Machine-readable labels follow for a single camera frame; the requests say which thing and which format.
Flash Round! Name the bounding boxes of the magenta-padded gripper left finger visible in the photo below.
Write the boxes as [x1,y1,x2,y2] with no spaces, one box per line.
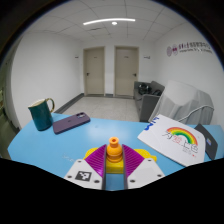
[63,143,108,191]

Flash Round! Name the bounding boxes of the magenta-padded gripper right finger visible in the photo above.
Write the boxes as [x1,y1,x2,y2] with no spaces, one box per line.
[121,143,166,190]

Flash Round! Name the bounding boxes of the orange charger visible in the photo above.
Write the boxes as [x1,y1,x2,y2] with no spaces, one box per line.
[106,136,124,164]

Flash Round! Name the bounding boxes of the white rainbow-print mouse pad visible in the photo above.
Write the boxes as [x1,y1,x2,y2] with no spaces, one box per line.
[137,114,205,168]

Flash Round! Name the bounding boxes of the purple smartphone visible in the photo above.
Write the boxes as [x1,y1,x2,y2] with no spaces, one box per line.
[52,111,91,135]

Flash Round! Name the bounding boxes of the grey sofa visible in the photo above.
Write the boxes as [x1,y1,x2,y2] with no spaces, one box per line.
[133,80,166,123]

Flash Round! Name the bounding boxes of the black bag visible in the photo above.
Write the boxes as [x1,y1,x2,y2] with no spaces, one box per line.
[138,83,163,96]

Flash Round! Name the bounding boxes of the black mouse pad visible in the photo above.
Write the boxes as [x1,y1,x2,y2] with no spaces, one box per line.
[194,123,219,161]

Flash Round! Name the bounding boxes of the grey cloth-covered equipment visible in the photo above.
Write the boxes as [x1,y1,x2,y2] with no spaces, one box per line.
[148,79,215,126]

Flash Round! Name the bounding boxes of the beige door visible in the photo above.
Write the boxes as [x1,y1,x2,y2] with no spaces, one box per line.
[82,46,106,97]
[113,45,140,98]

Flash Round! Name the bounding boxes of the long ceiling light strip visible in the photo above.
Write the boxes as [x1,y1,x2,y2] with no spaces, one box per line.
[82,17,137,27]

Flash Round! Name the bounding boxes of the teal mug with gold handle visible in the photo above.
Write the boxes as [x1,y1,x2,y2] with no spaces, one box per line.
[27,97,56,132]

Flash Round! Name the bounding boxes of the wall logo sign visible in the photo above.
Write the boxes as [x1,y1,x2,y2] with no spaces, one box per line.
[165,41,214,58]

